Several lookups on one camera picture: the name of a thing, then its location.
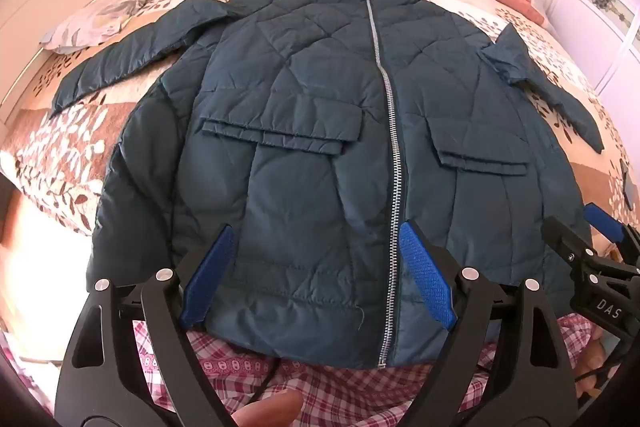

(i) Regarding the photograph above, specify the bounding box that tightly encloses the person's left hand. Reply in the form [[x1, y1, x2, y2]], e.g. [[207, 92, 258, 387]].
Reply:
[[232, 389, 305, 427]]

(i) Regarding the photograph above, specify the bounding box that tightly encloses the leaf print bed blanket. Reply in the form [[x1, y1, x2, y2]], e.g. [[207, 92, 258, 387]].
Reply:
[[0, 0, 640, 268]]

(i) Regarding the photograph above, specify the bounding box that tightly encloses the person's right hand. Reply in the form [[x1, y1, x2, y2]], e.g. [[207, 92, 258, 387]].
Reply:
[[574, 322, 618, 400]]

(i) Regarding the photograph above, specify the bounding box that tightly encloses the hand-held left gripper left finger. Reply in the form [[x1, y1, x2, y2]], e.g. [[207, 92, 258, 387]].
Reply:
[[54, 224, 236, 427]]

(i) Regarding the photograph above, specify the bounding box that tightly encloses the red plaid clothing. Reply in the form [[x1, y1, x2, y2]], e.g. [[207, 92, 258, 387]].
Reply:
[[0, 309, 606, 427]]

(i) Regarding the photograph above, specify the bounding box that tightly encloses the black cable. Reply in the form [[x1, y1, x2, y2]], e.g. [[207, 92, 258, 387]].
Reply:
[[249, 358, 282, 408]]

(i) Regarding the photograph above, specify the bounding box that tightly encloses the dark teal quilted jacket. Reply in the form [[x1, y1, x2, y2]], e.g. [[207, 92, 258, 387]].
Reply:
[[49, 0, 606, 370]]

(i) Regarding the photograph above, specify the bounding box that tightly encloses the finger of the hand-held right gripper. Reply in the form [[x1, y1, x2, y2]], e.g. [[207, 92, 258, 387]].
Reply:
[[584, 202, 640, 270], [541, 216, 598, 265]]

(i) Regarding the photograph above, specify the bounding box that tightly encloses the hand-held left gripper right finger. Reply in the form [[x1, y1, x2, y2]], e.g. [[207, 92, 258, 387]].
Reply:
[[399, 220, 579, 427]]

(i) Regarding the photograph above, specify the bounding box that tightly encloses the white wardrobe with ornament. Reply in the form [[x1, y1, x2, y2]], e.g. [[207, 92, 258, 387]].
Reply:
[[545, 0, 640, 108]]

